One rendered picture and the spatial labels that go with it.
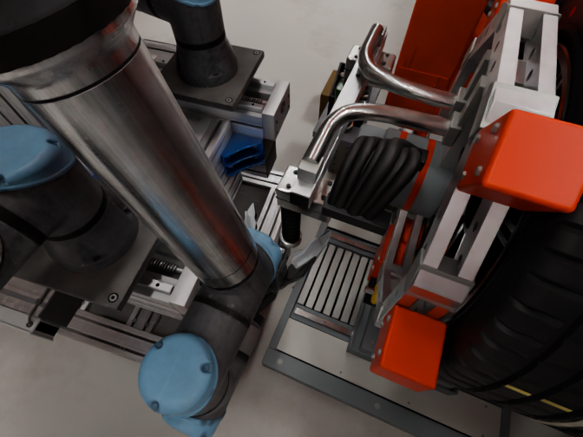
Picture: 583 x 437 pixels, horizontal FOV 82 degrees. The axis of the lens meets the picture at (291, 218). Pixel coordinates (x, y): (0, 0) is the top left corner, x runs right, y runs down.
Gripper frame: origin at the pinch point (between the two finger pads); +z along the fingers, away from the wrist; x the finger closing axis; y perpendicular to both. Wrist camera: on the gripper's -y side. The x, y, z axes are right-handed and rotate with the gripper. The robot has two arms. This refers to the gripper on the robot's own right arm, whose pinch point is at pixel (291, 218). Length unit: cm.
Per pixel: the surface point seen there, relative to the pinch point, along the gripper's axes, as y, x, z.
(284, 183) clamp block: 12.0, 0.5, -1.2
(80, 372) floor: -83, 66, -47
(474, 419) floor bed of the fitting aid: -75, -68, -7
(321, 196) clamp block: 12.2, -5.4, -1.4
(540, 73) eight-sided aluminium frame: 28.9, -24.7, 12.2
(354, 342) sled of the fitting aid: -68, -24, -1
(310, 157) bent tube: 18.2, -2.8, -0.1
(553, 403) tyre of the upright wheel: 7.9, -40.0, -15.5
